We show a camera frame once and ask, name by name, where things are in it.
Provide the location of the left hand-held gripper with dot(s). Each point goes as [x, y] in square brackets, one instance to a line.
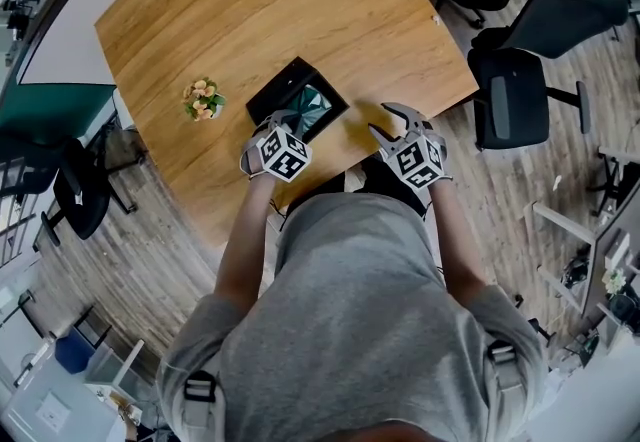
[285, 157]

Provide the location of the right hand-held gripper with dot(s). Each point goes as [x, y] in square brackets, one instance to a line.
[417, 162]

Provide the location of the green and white packet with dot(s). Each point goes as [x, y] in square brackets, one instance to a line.
[315, 107]

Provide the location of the person's right forearm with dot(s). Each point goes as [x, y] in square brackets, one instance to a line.
[460, 240]

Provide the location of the person's left forearm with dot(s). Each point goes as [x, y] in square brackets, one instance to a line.
[245, 250]

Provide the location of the black storage box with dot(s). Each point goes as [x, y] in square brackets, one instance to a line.
[295, 75]

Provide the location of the person's black trousers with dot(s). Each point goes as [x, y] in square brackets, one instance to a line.
[390, 180]

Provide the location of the small potted flower plant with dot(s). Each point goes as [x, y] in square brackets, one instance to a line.
[204, 100]

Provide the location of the white scrap of paper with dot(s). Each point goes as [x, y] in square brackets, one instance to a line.
[556, 183]

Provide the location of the white drawer unit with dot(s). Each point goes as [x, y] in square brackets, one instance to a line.
[121, 107]

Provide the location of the person's grey shirt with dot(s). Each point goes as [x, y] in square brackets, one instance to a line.
[350, 320]

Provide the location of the green partition panel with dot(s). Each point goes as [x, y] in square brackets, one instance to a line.
[50, 105]

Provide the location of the small white flower plant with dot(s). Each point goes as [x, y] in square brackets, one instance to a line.
[615, 280]

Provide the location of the small white table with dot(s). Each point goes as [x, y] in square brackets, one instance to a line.
[112, 370]

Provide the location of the blue chair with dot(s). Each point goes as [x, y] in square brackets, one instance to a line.
[75, 355]

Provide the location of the grey desk with white frame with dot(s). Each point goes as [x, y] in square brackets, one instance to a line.
[597, 255]

